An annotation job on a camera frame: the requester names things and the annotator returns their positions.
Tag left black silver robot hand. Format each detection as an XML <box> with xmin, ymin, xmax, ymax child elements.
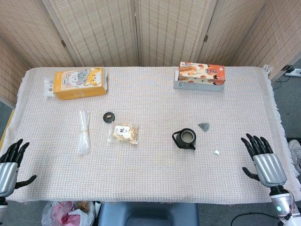
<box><xmin>0</xmin><ymin>138</ymin><xmax>37</xmax><ymax>198</ymax></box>

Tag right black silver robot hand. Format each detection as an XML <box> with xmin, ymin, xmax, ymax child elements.
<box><xmin>241</xmin><ymin>133</ymin><xmax>288</xmax><ymax>188</ymax></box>

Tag clear plastic bag red contents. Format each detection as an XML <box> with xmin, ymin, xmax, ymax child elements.
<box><xmin>41</xmin><ymin>201</ymin><xmax>96</xmax><ymax>226</ymax></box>

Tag small black lid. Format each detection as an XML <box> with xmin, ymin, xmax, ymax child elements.
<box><xmin>103</xmin><ymin>112</ymin><xmax>116</xmax><ymax>123</ymax></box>

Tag white sneaker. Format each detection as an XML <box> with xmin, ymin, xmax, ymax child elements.
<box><xmin>288</xmin><ymin>139</ymin><xmax>301</xmax><ymax>172</ymax></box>

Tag bundle of clear plastic straws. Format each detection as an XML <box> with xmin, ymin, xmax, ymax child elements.
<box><xmin>77</xmin><ymin>110</ymin><xmax>92</xmax><ymax>155</ymax></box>

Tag small white clear packet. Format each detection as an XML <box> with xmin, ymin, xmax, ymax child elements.
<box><xmin>44</xmin><ymin>78</ymin><xmax>55</xmax><ymax>97</ymax></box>

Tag white power strip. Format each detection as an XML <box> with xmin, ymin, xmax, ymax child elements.
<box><xmin>284</xmin><ymin>67</ymin><xmax>301</xmax><ymax>77</ymax></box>

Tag yellow cat print box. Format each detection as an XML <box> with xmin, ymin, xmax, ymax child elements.
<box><xmin>53</xmin><ymin>67</ymin><xmax>109</xmax><ymax>101</ymax></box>

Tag orange biscuit box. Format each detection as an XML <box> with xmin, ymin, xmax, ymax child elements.
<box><xmin>173</xmin><ymin>61</ymin><xmax>226</xmax><ymax>92</ymax></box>

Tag pink woven tablecloth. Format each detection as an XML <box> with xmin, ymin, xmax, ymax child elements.
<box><xmin>0</xmin><ymin>65</ymin><xmax>301</xmax><ymax>205</ymax></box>

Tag clear snack packet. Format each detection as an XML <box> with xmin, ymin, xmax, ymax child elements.
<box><xmin>107</xmin><ymin>122</ymin><xmax>139</xmax><ymax>145</ymax></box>

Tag blue chair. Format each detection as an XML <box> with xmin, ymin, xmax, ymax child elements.
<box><xmin>97</xmin><ymin>202</ymin><xmax>200</xmax><ymax>226</ymax></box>

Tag woven bamboo folding screen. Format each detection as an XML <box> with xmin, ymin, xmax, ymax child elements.
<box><xmin>0</xmin><ymin>0</ymin><xmax>301</xmax><ymax>108</ymax></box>

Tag black floor cable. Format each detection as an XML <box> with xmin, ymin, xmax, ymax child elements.
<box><xmin>230</xmin><ymin>212</ymin><xmax>286</xmax><ymax>226</ymax></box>

